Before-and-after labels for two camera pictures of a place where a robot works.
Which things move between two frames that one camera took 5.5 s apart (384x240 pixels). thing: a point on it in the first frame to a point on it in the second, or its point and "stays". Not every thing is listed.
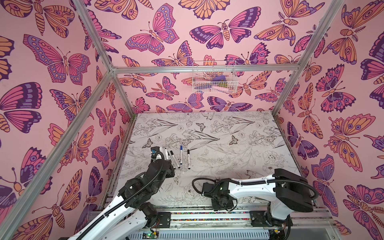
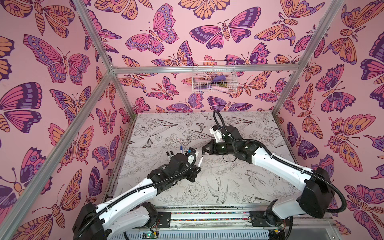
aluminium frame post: x=78 y=5 stays
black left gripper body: x=167 y=172 to x=190 y=173
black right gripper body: x=205 y=187 to x=210 y=149
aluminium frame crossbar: x=205 y=68 stays
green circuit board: x=149 y=235 stays
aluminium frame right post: x=333 y=9 stays
